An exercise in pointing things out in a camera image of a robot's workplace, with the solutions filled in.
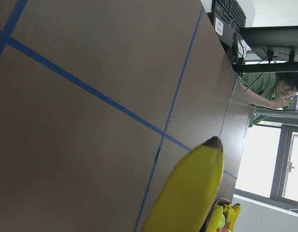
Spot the yellow banana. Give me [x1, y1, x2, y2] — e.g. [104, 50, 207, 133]
[142, 136, 224, 232]
[222, 203, 241, 232]

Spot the brown wicker basket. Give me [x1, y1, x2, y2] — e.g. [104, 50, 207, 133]
[200, 198, 231, 232]

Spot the black label printer box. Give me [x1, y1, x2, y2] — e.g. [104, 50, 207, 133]
[213, 12, 235, 48]

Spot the yellow starfruit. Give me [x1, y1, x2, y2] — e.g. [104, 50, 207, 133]
[207, 205, 224, 232]

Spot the person in green shirt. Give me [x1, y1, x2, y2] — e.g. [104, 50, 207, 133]
[239, 72, 298, 109]

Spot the green pear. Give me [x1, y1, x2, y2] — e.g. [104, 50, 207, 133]
[217, 214, 226, 230]

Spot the black keyboard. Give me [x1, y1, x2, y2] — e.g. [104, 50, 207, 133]
[211, 0, 246, 28]

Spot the black monitor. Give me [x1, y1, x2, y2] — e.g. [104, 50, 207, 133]
[232, 26, 298, 73]

